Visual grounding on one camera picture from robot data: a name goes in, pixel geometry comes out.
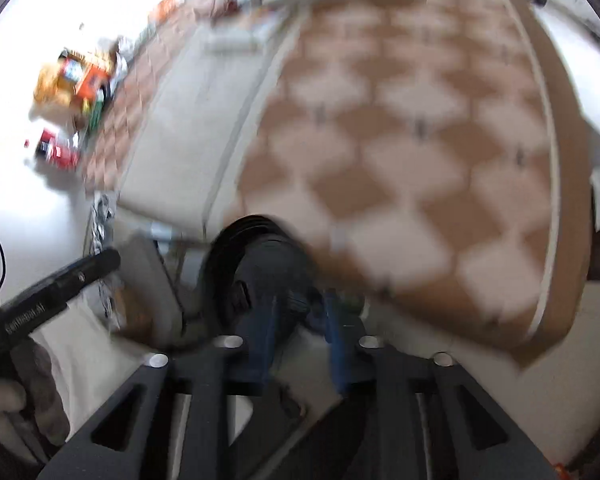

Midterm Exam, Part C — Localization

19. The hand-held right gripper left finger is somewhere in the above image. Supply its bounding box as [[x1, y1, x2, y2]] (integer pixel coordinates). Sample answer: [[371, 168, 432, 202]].
[[37, 292, 283, 480]]

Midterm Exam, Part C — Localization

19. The cardboard box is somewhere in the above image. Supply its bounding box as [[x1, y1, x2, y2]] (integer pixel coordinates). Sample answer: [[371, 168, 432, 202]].
[[107, 285, 181, 342]]

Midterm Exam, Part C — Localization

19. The yellow snack packet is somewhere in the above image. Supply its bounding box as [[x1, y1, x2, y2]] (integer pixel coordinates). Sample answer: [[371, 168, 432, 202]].
[[34, 62, 76, 108]]

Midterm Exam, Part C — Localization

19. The green white carton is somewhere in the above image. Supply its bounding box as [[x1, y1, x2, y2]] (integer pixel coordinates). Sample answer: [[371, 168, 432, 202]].
[[87, 95, 106, 136]]

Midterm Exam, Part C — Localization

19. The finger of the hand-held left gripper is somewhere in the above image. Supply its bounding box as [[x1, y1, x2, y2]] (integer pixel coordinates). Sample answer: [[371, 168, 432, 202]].
[[45, 248, 122, 312]]

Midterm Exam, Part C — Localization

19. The brown checkered tablecloth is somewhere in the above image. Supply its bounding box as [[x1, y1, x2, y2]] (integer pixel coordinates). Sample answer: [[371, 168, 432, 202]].
[[82, 0, 593, 371]]

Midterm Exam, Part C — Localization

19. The red packet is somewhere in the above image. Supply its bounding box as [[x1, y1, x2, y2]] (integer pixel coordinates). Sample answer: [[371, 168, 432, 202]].
[[34, 129, 81, 168]]

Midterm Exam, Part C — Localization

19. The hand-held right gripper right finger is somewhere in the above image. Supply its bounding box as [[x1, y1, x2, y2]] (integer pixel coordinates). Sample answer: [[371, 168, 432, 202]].
[[325, 290, 562, 480]]

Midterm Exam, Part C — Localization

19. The round waste bin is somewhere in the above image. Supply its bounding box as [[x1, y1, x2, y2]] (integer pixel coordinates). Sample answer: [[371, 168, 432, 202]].
[[200, 215, 326, 356]]

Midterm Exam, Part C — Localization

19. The white cloth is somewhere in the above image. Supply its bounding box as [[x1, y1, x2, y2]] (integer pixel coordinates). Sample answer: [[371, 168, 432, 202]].
[[30, 285, 151, 441]]

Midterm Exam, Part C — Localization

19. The person's left hand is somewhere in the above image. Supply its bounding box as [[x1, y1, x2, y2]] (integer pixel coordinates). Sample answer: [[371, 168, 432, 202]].
[[0, 341, 73, 463]]

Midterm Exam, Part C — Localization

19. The orange box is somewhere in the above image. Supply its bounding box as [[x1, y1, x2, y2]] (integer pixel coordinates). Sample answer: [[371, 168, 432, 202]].
[[75, 62, 113, 106]]

